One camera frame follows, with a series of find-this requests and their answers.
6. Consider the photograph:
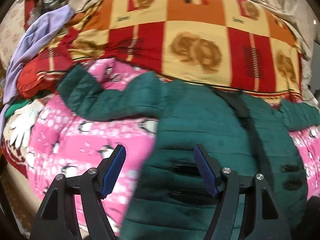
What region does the lavender garment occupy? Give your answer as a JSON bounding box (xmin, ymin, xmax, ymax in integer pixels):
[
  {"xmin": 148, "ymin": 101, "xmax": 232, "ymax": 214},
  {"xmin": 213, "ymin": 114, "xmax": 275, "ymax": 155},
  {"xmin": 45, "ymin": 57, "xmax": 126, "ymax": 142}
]
[{"xmin": 1, "ymin": 5, "xmax": 74, "ymax": 130}]

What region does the dark green puffer jacket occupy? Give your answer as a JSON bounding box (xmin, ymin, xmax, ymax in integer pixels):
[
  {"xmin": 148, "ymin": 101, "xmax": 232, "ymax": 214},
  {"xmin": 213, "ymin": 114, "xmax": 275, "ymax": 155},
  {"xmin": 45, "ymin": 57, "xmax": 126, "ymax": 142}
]
[{"xmin": 57, "ymin": 64, "xmax": 319, "ymax": 239}]

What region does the pink penguin blanket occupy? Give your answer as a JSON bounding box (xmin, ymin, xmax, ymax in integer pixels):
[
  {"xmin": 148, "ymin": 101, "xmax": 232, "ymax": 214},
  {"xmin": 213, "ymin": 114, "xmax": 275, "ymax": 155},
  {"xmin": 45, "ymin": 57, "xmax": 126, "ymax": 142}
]
[{"xmin": 27, "ymin": 59, "xmax": 319, "ymax": 235}]

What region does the white patterned cloth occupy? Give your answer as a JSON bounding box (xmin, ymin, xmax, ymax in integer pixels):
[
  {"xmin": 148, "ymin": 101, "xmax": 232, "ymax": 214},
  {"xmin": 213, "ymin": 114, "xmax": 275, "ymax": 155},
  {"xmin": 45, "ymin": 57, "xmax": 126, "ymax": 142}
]
[{"xmin": 3, "ymin": 97, "xmax": 49, "ymax": 151}]

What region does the red orange rose blanket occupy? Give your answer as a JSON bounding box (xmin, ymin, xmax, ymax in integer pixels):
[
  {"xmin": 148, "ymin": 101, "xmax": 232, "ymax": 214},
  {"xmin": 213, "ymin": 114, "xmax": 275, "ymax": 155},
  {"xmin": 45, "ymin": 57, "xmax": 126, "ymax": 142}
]
[{"xmin": 17, "ymin": 0, "xmax": 302, "ymax": 103}]

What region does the green garment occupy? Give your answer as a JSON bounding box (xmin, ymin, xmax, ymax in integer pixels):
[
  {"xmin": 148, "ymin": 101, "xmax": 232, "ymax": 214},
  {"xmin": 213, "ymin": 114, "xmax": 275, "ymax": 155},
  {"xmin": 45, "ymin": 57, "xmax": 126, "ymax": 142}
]
[{"xmin": 4, "ymin": 99, "xmax": 31, "ymax": 119}]

